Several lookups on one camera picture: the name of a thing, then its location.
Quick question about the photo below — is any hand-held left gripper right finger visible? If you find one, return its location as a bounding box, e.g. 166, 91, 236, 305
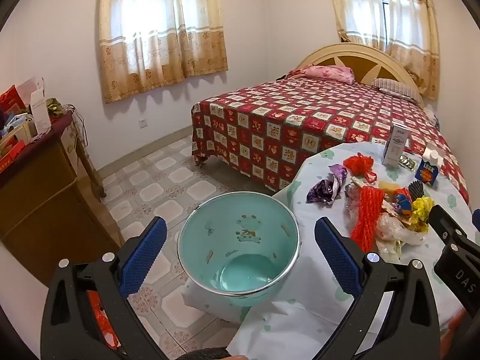
314, 217, 441, 360

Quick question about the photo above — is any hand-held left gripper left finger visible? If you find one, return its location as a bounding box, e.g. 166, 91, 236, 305
40, 217, 168, 360

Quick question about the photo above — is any yellow printed plastic wrapper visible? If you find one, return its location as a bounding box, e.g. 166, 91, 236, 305
410, 195, 436, 233

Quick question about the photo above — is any black paper cupcake liner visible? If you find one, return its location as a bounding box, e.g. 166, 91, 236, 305
407, 181, 426, 200

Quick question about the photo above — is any blue and orange wrapper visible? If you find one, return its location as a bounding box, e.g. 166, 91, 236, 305
393, 187, 413, 214

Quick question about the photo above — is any clear plastic bag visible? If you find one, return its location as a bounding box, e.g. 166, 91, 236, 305
375, 212, 428, 259

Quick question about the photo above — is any long red foam net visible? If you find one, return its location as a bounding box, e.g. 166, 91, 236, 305
350, 187, 387, 252

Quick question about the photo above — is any silver wrapper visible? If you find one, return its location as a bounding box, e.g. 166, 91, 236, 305
345, 184, 366, 211

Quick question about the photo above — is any purple foil wrapper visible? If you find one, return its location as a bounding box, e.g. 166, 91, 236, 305
306, 164, 349, 205

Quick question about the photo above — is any teal metal bin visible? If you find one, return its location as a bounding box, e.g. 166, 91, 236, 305
177, 192, 301, 306

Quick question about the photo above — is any red wrapper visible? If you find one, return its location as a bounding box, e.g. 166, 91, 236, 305
343, 152, 377, 184

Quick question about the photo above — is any blue milk carton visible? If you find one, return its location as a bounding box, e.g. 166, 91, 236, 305
414, 147, 444, 188

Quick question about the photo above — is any round table with green-print cloth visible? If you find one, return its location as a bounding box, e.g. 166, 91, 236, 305
227, 140, 471, 360

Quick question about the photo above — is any red plastic bag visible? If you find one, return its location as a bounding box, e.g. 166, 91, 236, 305
87, 290, 121, 349

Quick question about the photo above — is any tall white carton box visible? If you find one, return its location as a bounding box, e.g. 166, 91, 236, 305
382, 123, 409, 169

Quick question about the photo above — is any wooden cabinet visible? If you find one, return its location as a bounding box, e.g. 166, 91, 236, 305
0, 112, 124, 267

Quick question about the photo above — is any striped pillow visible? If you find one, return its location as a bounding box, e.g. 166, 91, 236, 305
371, 78, 424, 104

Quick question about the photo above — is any bed with red checkered cover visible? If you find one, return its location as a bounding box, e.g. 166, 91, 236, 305
190, 71, 471, 205

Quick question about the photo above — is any flat red box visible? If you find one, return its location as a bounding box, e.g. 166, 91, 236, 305
0, 140, 27, 173

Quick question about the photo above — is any green fabric item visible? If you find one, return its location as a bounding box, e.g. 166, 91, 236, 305
47, 98, 65, 119

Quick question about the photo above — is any cream box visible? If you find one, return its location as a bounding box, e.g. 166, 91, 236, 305
0, 124, 38, 151

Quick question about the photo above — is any slim white box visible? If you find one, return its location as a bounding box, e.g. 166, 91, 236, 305
30, 90, 52, 136

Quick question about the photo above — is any pink pillow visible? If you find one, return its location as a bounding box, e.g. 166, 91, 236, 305
300, 64, 355, 84

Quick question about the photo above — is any cream wooden bed headboard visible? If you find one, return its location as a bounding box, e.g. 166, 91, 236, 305
296, 42, 424, 102

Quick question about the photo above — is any light blue box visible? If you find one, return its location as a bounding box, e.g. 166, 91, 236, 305
0, 116, 23, 136

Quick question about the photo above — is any narrow beige patterned curtain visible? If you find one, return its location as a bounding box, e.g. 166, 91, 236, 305
324, 0, 440, 101

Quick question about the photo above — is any pink paper card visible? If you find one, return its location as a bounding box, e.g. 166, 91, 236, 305
17, 77, 46, 106

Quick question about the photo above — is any red gift bag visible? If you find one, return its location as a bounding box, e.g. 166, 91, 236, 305
0, 86, 24, 115

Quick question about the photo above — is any wide beige patterned curtain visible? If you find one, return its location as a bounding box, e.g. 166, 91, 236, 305
98, 0, 229, 104

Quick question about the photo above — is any dark window frame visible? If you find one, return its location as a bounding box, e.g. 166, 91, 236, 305
379, 0, 389, 51

